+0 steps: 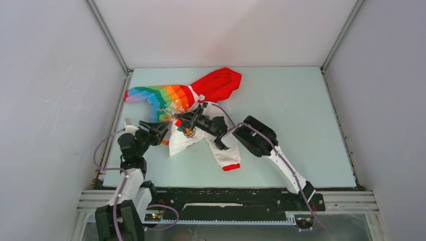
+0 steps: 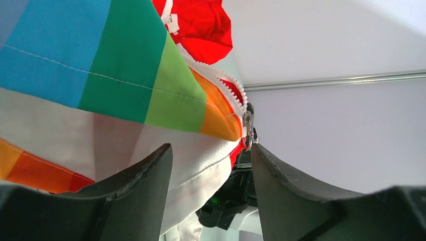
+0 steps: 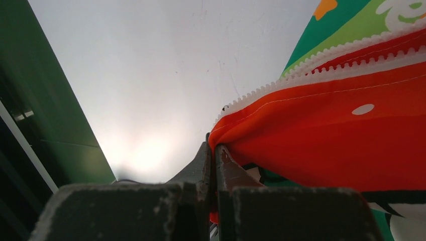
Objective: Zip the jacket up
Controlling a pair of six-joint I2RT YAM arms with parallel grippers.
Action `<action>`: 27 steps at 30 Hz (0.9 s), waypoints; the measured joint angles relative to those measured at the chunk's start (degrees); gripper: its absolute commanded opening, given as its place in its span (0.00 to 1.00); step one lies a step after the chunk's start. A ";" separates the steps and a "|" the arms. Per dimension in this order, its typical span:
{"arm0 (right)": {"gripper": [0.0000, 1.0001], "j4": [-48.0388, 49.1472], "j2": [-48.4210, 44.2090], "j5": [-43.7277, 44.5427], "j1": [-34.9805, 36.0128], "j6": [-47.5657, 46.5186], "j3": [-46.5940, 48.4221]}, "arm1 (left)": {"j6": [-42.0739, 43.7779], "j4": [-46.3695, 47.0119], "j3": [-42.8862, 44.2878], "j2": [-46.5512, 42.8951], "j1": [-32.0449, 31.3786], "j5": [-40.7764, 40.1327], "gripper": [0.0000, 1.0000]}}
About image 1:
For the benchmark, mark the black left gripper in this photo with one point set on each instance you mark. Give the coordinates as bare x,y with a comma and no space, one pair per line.
156,131

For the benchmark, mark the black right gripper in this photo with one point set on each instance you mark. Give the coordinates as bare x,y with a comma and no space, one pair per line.
187,117

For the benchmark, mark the rainbow white red hooded jacket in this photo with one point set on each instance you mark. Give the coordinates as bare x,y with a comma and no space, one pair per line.
166,100

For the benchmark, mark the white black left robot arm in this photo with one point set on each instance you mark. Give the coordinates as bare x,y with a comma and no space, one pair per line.
121,218

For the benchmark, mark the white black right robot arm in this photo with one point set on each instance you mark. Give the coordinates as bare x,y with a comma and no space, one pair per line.
256,137

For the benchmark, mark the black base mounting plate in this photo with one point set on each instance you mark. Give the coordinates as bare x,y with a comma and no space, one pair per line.
277,197

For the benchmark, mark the aluminium frame rail left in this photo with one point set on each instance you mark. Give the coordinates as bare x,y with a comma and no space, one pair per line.
106,151

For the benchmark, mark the aluminium frame rail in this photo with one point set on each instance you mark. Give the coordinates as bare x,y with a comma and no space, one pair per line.
356,9
106,151

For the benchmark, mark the aluminium front frame rails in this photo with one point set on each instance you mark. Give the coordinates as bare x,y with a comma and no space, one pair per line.
337,202

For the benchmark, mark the aluminium frame rail right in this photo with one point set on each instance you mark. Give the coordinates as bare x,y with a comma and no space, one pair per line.
356,9

